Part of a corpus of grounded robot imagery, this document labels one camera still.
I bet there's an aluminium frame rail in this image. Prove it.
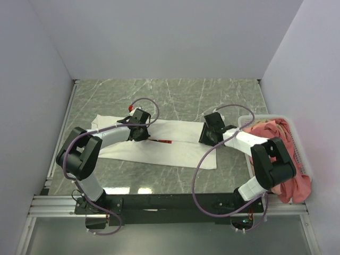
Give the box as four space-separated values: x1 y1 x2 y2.
15 164 78 255

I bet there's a beige garment in basket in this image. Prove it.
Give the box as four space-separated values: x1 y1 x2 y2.
251 119 277 129

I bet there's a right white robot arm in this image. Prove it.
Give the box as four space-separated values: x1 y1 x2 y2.
199 112 296 212

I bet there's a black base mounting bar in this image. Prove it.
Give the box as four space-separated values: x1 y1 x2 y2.
74 193 264 230

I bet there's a pink t-shirt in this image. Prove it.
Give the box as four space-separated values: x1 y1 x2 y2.
243 118 312 204

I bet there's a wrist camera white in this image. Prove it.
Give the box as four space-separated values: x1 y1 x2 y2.
212 108 225 121
129 105 142 116

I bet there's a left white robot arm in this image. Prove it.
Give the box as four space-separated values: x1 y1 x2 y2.
56 108 151 214

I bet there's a white plastic laundry basket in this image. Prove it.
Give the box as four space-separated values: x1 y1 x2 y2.
237 114 313 182

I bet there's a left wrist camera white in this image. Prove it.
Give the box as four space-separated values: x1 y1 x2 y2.
129 105 142 116

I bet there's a white Coca-Cola t-shirt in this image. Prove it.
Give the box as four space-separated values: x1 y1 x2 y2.
99 120 210 168

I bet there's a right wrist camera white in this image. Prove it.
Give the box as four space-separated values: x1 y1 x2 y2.
212 108 225 121

